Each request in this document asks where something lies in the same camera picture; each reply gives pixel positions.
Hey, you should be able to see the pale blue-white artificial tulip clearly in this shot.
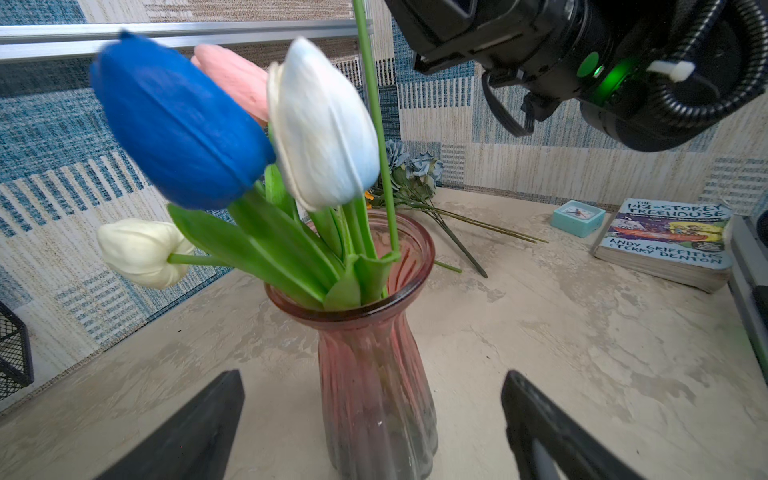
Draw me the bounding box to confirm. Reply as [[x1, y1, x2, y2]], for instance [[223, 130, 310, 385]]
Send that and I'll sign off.
[[266, 35, 382, 265]]

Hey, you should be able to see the blue artificial tulip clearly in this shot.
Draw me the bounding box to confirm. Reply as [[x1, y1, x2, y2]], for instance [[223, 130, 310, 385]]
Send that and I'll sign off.
[[88, 29, 337, 301]]

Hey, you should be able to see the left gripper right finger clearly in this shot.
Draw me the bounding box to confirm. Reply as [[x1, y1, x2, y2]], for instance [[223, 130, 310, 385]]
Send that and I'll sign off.
[[501, 370, 640, 479]]

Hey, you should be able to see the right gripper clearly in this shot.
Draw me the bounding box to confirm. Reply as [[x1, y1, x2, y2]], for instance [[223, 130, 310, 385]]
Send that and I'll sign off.
[[386, 0, 600, 75]]

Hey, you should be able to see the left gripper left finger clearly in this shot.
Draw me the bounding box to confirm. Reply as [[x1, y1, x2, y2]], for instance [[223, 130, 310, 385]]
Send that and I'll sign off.
[[98, 370, 245, 479]]

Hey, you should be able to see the small teal box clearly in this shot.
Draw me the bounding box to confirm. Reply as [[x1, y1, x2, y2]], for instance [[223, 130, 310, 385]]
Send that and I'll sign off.
[[550, 200, 605, 238]]

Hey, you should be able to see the pink ribbed glass vase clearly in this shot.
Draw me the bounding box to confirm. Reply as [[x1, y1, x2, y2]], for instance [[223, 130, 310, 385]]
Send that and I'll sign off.
[[265, 214, 438, 479]]

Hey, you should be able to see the black wire shelf rack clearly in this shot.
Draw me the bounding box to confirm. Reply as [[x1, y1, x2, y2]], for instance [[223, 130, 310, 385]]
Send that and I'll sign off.
[[0, 303, 34, 400]]

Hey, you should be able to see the pink artificial tulip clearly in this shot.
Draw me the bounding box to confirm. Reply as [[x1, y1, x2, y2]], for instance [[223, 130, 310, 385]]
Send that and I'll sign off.
[[191, 44, 269, 127]]

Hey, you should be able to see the white artificial tulip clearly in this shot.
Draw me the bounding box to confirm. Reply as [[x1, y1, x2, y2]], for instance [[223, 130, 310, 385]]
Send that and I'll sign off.
[[95, 217, 328, 307]]

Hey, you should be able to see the colourful paperback book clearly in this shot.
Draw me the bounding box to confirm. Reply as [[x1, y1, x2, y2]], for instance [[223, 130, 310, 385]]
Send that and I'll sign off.
[[592, 198, 733, 293]]

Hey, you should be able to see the blue rose orange flower bouquet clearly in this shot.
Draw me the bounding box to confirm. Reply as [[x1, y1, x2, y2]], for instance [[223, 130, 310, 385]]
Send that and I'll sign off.
[[385, 140, 546, 278]]

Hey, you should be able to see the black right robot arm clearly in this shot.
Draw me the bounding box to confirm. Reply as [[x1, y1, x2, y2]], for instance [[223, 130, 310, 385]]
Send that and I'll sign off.
[[388, 0, 767, 152]]

